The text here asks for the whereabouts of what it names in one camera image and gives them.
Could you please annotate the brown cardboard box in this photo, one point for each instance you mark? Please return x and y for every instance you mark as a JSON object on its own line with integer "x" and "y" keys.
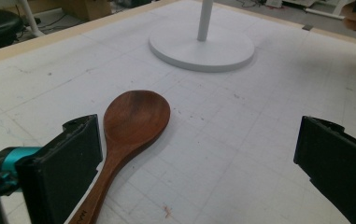
{"x": 82, "y": 7}

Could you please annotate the white round stand with pole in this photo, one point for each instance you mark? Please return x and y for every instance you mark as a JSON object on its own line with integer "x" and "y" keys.
{"x": 202, "y": 51}

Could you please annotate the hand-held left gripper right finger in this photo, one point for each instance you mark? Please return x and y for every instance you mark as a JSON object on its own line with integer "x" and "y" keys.
{"x": 337, "y": 161}

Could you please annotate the white metal stand leg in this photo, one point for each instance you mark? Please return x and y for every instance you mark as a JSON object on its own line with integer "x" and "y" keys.
{"x": 29, "y": 17}

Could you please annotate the white bar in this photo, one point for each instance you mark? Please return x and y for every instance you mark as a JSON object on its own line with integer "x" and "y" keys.
{"x": 323, "y": 13}

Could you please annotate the brown wooden spoon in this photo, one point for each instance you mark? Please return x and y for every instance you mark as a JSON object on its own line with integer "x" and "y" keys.
{"x": 133, "y": 121}

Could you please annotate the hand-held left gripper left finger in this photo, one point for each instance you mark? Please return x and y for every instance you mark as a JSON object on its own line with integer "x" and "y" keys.
{"x": 63, "y": 174}

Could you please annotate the grey tape piece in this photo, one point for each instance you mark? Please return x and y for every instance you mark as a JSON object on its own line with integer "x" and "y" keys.
{"x": 307, "y": 27}

